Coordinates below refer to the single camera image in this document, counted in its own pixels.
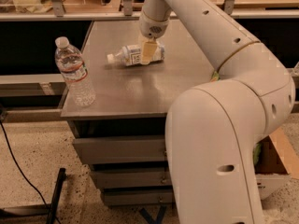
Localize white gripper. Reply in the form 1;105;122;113
139;9;170;65

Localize blue plastic bottle white cap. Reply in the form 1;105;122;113
107;43;165;66

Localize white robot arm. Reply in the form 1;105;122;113
139;0;295;224

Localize green rice chip bag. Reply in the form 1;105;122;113
210;71;220;82

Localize clear water bottle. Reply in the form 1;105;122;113
55;36;96;106

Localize grey drawer cabinet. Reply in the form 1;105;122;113
62;20;213;195

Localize top grey drawer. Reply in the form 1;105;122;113
73;135;166;164

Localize grey drawer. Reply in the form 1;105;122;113
101;189;175;206
91;168;172;189
73;135;166;164

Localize middle grey drawer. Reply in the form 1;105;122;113
91;168;172;189

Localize snack packets in box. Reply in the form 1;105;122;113
253;143;263;165

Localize bottom grey drawer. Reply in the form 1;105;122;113
101;189;175;206

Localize white cardboard box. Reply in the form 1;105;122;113
255;128;299;200

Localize black metal stand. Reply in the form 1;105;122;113
0;168;66;224

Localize wooden shelf with metal rail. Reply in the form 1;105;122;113
0;0;299;21

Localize black cable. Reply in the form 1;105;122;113
0;119;62;224

